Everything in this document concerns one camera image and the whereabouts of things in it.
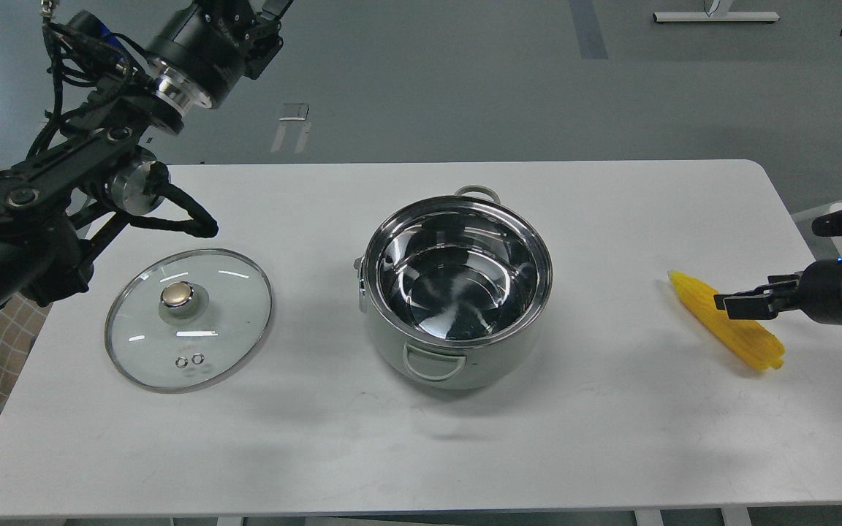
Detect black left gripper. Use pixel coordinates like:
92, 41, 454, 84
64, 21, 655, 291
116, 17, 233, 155
147, 1, 284, 110

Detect glass pot lid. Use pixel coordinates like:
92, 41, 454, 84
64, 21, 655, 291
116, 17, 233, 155
103, 248, 273, 394

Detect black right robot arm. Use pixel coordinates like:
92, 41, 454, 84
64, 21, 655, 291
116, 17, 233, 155
708, 207, 842, 326

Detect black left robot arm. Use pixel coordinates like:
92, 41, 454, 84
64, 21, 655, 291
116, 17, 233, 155
0, 1, 291, 310

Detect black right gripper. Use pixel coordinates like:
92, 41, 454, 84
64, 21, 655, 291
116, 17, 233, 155
713, 259, 842, 326

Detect white stand base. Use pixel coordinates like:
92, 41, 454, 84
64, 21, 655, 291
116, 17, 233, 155
652, 1, 781, 24

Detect stainless steel cooking pot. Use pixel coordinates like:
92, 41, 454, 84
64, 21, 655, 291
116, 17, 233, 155
354, 184, 553, 390

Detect yellow corn cob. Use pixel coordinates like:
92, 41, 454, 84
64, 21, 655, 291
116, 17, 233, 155
667, 270, 786, 372

